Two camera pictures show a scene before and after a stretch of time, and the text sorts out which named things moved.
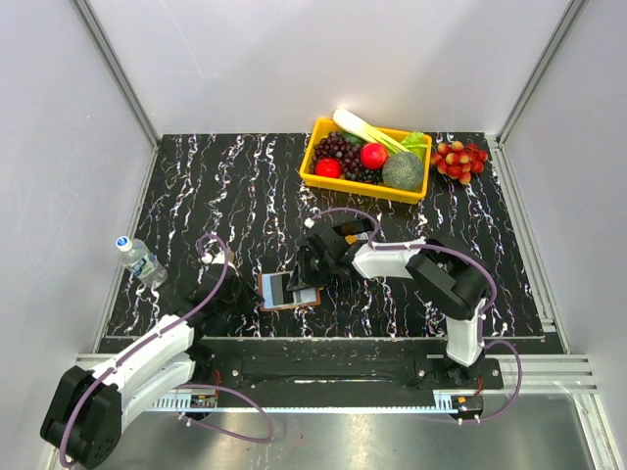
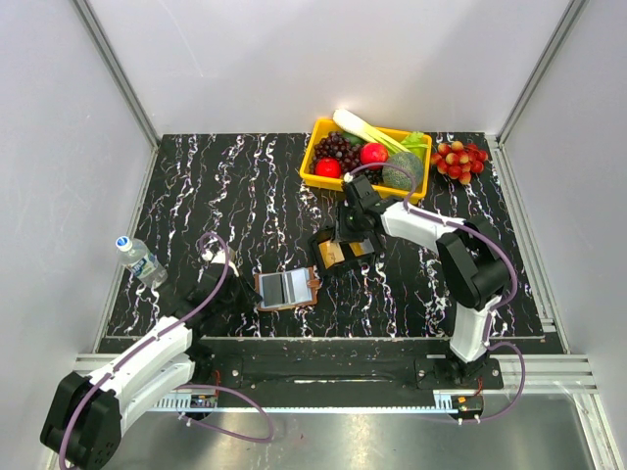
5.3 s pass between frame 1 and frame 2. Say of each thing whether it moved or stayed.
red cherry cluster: stayed
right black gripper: moved
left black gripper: stayed
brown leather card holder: stayed
